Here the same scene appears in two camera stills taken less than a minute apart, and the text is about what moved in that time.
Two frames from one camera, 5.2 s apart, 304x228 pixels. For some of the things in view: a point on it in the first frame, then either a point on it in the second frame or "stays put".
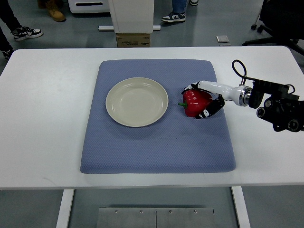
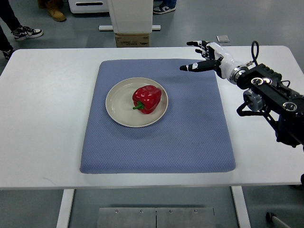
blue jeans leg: x=179 y=5 -> x=170 y=4
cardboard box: x=133 y=40 stays put
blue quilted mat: x=176 y=143 stays put
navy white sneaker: x=174 y=17 -> x=163 y=9
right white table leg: x=241 y=207 stays put
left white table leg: x=67 y=199 stays put
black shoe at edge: x=7 y=53 stays put
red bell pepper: x=195 y=100 -> x=146 y=98
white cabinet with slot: x=89 y=6 stays put
